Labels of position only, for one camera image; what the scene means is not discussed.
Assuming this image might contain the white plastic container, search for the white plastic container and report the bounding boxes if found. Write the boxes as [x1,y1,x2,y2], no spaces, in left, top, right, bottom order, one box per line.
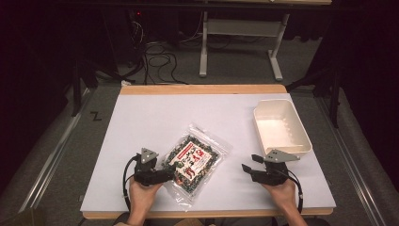
[252,98,313,159]

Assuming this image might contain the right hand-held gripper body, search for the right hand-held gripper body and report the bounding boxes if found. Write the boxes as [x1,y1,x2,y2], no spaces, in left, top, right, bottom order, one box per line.
[250,148,301,186]

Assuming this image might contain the clear bag of dried seaweed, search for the clear bag of dried seaweed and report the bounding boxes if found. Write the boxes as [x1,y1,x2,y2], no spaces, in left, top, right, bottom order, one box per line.
[161,122,233,212]

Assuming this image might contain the black stand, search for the black stand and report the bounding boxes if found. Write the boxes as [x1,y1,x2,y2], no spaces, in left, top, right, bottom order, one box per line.
[284,67,343,129]
[71,58,99,118]

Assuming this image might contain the metal floor rail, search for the metal floor rail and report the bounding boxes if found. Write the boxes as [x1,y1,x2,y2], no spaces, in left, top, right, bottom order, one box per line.
[18,89,92,215]
[314,96,391,222]

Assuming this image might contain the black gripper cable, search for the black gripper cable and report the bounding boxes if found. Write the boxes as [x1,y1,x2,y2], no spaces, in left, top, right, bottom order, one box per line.
[122,154,139,212]
[283,169,304,215]

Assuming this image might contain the white metal desk frame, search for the white metal desk frame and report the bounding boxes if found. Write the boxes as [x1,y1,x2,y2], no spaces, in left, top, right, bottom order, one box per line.
[199,10,292,82]

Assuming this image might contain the person's right hand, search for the person's right hand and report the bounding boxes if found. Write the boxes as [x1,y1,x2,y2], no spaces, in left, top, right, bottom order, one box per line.
[262,179,298,212]

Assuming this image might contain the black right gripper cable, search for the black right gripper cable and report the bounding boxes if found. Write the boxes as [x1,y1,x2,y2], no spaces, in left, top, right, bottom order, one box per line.
[283,169,304,215]

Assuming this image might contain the person's left hand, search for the person's left hand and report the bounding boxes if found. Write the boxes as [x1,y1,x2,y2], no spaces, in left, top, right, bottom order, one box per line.
[127,179,165,218]

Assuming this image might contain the white table mat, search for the white table mat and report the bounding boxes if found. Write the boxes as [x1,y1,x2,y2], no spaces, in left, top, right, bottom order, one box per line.
[80,92,337,212]

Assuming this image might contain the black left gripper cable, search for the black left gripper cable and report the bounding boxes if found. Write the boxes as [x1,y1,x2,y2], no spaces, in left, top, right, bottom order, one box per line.
[122,154,139,212]

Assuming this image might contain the black floor cables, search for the black floor cables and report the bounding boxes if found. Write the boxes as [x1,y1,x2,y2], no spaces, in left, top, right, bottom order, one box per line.
[125,18,205,87]

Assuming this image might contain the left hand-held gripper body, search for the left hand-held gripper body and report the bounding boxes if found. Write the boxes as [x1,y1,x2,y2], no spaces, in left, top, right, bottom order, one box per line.
[134,147,168,188]

